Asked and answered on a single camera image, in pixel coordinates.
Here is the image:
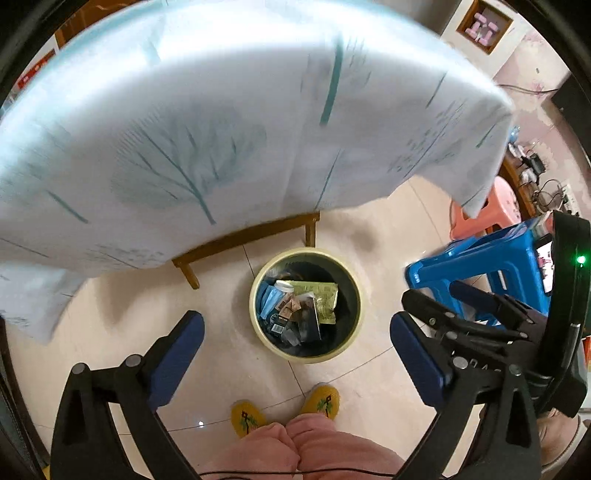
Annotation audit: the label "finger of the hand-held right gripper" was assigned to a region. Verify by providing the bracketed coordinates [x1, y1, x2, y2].
[402, 289, 532, 342]
[450, 281, 548, 329]

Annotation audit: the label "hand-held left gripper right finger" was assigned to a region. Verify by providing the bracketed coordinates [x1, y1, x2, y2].
[389, 311, 543, 480]

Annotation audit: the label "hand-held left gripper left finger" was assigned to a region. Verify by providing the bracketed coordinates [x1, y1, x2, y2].
[48, 310, 206, 480]

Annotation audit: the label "yellow rimmed trash bin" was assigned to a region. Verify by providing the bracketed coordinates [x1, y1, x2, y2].
[249, 248, 362, 364]

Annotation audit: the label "yellow-green paper packet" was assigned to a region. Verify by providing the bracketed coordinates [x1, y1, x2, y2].
[288, 281, 339, 326]

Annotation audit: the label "blue face mask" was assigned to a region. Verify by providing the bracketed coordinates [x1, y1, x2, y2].
[257, 282, 289, 319]

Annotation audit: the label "black wrapper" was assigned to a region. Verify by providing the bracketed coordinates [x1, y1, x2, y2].
[286, 300, 324, 347]

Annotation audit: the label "person's right forearm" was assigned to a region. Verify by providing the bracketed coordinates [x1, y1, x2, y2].
[538, 408, 583, 472]

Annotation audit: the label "blue plastic stool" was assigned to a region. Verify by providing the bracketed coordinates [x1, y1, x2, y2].
[405, 220, 555, 324]

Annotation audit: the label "smartphone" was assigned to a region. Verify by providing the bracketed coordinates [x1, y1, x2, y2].
[536, 234, 554, 296]

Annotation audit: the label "yellow slipper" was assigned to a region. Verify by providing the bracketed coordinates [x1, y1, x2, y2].
[300, 385, 341, 419]
[231, 401, 269, 438]

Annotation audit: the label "pink plastic stool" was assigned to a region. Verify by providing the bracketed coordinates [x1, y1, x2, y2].
[450, 176, 520, 241]

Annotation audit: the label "long wooden cabinet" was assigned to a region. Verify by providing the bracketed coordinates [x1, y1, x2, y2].
[496, 152, 555, 222]

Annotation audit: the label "person's pink trousers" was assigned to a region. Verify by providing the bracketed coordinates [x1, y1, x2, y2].
[198, 413, 407, 480]

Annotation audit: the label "black flat screen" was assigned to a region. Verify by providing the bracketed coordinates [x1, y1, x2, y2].
[551, 74, 591, 162]

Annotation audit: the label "tree print tablecloth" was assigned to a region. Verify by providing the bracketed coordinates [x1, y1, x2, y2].
[0, 0, 515, 344]

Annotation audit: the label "wooden box with pink items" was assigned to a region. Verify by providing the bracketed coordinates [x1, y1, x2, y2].
[456, 0, 515, 51]

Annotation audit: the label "red cardboard box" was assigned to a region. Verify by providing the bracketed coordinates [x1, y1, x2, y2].
[18, 48, 56, 90]

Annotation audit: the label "power strip with cables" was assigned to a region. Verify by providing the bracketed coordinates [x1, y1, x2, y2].
[517, 143, 574, 214]

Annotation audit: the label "wooden table frame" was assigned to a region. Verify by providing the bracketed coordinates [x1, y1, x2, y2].
[172, 211, 321, 290]

